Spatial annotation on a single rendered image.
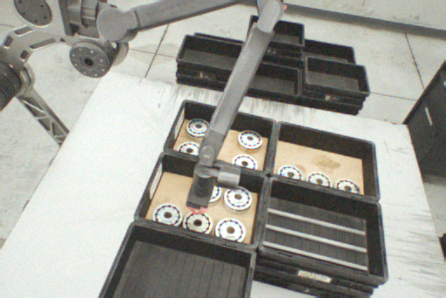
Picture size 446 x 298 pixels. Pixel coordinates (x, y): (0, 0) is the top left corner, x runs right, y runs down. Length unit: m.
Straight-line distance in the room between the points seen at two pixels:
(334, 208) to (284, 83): 1.41
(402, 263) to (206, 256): 0.77
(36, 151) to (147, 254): 1.62
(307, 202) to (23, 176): 1.78
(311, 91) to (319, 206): 1.12
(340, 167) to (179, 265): 0.77
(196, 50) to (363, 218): 1.65
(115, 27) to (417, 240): 1.36
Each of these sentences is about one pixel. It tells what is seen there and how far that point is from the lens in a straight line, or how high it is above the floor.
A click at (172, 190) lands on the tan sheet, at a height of 0.83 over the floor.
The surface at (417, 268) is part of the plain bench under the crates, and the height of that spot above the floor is 0.70.
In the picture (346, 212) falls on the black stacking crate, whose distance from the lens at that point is 1.48.
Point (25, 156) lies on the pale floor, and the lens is 2.73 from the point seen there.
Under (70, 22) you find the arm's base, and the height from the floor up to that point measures 1.43.
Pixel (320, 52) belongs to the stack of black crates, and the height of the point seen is 0.40.
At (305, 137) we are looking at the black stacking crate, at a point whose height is 0.88.
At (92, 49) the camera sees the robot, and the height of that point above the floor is 1.19.
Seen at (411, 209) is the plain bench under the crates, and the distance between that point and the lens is 1.82.
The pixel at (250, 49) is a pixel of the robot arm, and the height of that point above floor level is 1.45.
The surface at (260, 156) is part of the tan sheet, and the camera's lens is 1.55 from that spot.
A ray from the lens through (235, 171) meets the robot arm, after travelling 1.03.
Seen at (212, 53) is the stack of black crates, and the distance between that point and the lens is 2.65.
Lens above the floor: 1.97
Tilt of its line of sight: 48 degrees down
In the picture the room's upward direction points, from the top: 10 degrees clockwise
